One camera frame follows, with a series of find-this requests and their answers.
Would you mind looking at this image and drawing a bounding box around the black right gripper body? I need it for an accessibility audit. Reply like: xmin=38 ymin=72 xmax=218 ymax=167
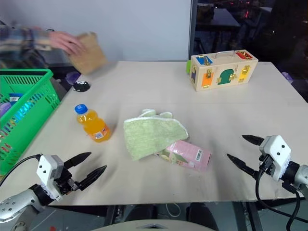
xmin=258 ymin=154 xmax=274 ymax=176

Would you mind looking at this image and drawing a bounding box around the green plastic basket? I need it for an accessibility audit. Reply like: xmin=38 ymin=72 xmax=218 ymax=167
xmin=0 ymin=69 xmax=61 ymax=176

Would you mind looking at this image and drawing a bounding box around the person's bare hand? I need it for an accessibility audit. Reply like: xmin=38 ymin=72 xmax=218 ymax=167
xmin=49 ymin=30 xmax=87 ymax=58

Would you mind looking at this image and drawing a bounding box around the grey robot body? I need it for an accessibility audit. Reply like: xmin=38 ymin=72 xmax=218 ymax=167
xmin=95 ymin=219 xmax=213 ymax=231

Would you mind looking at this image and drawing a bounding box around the wooden latch lock box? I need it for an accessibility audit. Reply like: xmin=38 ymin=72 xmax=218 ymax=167
xmin=190 ymin=50 xmax=259 ymax=92

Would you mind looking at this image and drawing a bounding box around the dark background table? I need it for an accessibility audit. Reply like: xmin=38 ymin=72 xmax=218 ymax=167
xmin=196 ymin=6 xmax=242 ymax=27

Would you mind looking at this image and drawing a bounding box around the white thin cable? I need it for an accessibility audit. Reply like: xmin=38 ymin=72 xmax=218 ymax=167
xmin=165 ymin=203 xmax=181 ymax=218

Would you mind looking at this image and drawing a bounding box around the blue packet with barcode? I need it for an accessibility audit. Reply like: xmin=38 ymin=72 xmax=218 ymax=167
xmin=8 ymin=92 xmax=24 ymax=104

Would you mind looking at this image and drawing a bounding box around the pink carton box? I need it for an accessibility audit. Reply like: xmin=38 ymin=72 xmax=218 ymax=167
xmin=154 ymin=140 xmax=212 ymax=173

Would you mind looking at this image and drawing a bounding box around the brown paper bag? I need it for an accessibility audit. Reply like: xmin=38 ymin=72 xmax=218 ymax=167
xmin=69 ymin=31 xmax=108 ymax=75

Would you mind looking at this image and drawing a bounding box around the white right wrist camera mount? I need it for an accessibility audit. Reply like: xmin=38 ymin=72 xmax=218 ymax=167
xmin=258 ymin=135 xmax=292 ymax=181

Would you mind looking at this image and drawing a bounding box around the purple packet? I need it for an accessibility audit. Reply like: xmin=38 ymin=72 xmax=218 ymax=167
xmin=0 ymin=102 xmax=12 ymax=119

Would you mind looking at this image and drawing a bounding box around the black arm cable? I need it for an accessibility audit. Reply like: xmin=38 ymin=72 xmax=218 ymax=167
xmin=0 ymin=154 xmax=42 ymax=188
xmin=255 ymin=166 xmax=308 ymax=231

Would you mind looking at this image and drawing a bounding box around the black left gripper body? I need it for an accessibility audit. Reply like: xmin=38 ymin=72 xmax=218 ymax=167
xmin=53 ymin=167 xmax=80 ymax=196

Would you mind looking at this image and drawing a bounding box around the purple crumpled plastic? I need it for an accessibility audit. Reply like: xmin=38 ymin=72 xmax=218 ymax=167
xmin=65 ymin=71 xmax=81 ymax=85
xmin=281 ymin=71 xmax=294 ymax=84

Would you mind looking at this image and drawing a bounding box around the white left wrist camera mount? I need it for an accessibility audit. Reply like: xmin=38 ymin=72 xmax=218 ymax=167
xmin=36 ymin=154 xmax=65 ymax=202

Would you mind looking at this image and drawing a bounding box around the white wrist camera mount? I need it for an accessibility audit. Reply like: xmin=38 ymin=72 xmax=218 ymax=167
xmin=36 ymin=154 xmax=65 ymax=202
xmin=258 ymin=135 xmax=292 ymax=181

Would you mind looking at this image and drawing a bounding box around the black round dotted object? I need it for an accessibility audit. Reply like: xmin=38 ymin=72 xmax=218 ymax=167
xmin=72 ymin=80 xmax=90 ymax=93

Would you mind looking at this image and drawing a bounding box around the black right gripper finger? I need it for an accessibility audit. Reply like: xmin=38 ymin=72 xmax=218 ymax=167
xmin=226 ymin=154 xmax=260 ymax=180
xmin=242 ymin=134 xmax=266 ymax=146

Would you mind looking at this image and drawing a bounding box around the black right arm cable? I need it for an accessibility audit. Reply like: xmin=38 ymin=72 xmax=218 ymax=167
xmin=255 ymin=166 xmax=308 ymax=231

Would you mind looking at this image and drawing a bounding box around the light green towel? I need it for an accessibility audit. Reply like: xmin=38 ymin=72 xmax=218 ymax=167
xmin=123 ymin=108 xmax=189 ymax=162

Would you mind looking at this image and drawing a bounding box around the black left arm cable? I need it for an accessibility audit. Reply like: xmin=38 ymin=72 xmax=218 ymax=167
xmin=0 ymin=154 xmax=42 ymax=188

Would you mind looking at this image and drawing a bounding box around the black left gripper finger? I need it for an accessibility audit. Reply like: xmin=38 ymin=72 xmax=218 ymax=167
xmin=63 ymin=152 xmax=92 ymax=169
xmin=77 ymin=165 xmax=108 ymax=191

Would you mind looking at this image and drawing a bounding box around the orange juice bottle blue cap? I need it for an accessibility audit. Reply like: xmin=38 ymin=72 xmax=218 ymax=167
xmin=74 ymin=103 xmax=112 ymax=143

